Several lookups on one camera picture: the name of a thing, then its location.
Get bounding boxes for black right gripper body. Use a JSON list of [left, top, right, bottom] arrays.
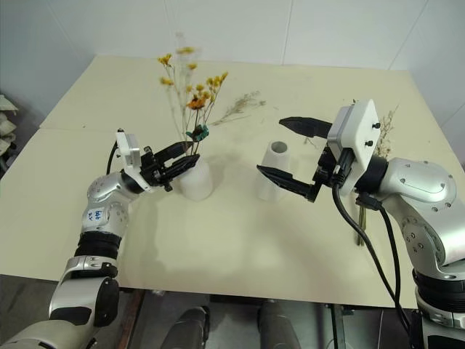
[[312, 142, 350, 190]]

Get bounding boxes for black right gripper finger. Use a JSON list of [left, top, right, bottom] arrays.
[[278, 116, 333, 140], [256, 164, 318, 204]]

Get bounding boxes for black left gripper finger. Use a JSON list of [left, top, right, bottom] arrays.
[[153, 140, 190, 161], [163, 153, 201, 180]]

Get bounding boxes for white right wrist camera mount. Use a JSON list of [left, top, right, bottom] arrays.
[[326, 98, 381, 194]]

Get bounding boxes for loose beige dried sprig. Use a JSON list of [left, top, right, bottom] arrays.
[[211, 90, 267, 127]]

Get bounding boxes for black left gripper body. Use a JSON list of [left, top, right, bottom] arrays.
[[139, 144, 174, 193]]

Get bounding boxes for beige dried flower bouquet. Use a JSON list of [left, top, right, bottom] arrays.
[[355, 99, 400, 249]]

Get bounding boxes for dark rounded shape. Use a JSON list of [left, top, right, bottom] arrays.
[[169, 306, 211, 349]]

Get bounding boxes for stacked grey cardboard trays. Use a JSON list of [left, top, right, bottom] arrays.
[[0, 93, 20, 172]]

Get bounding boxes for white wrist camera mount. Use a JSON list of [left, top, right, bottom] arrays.
[[326, 98, 381, 194], [115, 130, 153, 193]]

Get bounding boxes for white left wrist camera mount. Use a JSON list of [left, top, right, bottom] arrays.
[[115, 130, 153, 193]]

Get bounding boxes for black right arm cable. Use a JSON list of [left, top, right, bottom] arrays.
[[355, 191, 413, 328], [331, 159, 413, 349]]

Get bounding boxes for metal table leg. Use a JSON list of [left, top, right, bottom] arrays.
[[118, 289, 147, 349], [331, 304, 347, 349]]

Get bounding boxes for white rounded vase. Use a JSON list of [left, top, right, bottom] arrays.
[[177, 153, 214, 202]]

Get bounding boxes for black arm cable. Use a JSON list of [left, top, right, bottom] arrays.
[[331, 159, 413, 349], [106, 140, 121, 176], [355, 191, 413, 328]]

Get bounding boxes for yellow dried flower bouquet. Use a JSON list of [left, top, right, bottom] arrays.
[[156, 44, 230, 158]]

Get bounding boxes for white conical vase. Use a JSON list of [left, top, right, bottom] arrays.
[[256, 140, 292, 202]]

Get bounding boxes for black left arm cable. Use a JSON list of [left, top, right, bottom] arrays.
[[106, 140, 121, 176]]

